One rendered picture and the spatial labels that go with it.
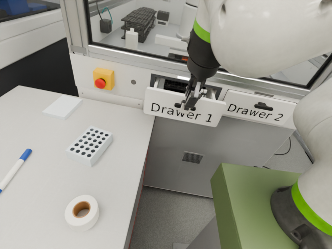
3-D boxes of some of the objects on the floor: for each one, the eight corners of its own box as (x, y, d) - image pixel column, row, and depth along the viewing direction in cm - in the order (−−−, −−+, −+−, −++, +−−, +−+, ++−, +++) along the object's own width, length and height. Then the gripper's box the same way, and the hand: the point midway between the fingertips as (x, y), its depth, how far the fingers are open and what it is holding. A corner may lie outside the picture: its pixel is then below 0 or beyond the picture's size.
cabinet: (229, 206, 131) (300, 131, 79) (94, 182, 128) (75, 86, 76) (215, 124, 204) (247, 57, 151) (128, 107, 200) (131, 33, 148)
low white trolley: (119, 305, 84) (115, 283, 34) (-11, 285, 82) (-212, 230, 33) (143, 192, 128) (156, 111, 78) (59, 177, 126) (18, 84, 77)
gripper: (192, 33, 42) (175, 95, 63) (187, 71, 35) (170, 126, 56) (222, 39, 42) (195, 99, 63) (223, 79, 36) (193, 130, 56)
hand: (186, 106), depth 56 cm, fingers closed, pressing on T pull
